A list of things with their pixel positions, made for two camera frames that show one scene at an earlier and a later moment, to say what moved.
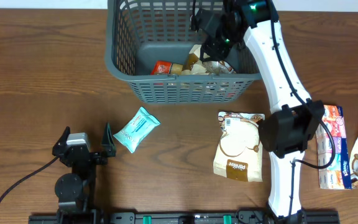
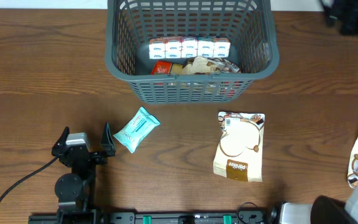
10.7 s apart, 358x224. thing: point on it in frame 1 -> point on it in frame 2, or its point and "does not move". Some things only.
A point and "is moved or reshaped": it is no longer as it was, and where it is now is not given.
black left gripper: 102,157 does not move
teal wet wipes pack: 138,128 does not move
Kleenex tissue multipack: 333,162 -> 189,47
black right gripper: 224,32 -> 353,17
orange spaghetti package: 161,68 does not move
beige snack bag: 193,64 is moved or reshaped
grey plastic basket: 140,32 does not move
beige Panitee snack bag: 239,155 does not move
